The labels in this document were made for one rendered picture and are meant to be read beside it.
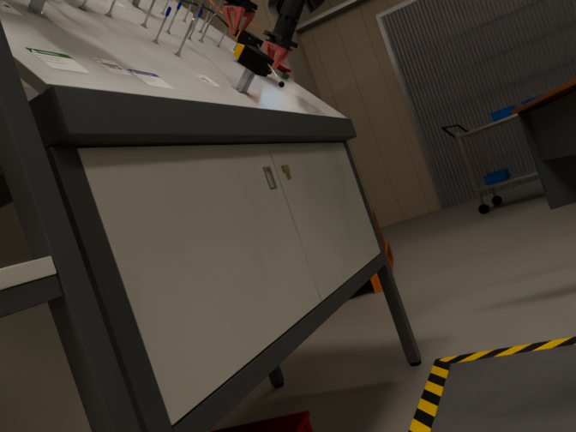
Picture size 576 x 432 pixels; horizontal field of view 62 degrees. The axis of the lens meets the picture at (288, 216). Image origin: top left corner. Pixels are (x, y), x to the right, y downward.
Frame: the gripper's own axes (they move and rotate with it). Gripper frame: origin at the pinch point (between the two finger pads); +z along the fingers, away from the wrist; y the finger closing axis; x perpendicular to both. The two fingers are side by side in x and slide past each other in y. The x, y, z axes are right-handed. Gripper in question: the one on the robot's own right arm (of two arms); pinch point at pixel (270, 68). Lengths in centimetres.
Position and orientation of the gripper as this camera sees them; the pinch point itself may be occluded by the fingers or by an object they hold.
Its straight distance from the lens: 146.7
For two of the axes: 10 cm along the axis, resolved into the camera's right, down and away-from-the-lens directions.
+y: -4.7, 0.9, -8.8
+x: 8.1, 4.5, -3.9
